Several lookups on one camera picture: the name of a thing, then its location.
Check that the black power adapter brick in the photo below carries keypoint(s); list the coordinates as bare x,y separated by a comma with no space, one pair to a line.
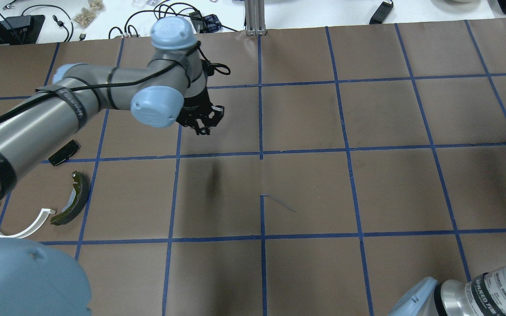
382,12

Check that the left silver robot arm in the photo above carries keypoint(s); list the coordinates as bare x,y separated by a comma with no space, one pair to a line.
172,88

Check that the white curved plastic arc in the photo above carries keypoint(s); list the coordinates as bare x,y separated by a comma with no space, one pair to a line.
31,228

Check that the black brake pad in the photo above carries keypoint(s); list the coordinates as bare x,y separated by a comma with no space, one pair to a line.
64,153

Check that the black device on stand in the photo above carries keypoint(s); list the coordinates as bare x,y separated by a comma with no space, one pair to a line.
19,30

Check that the green brake shoe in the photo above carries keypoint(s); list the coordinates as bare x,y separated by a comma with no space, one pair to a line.
76,202

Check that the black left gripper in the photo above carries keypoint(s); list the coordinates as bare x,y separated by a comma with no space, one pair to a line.
194,109

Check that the aluminium frame post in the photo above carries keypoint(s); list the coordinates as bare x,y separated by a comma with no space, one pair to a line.
255,24

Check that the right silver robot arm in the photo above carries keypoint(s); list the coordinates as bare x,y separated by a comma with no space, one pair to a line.
406,193

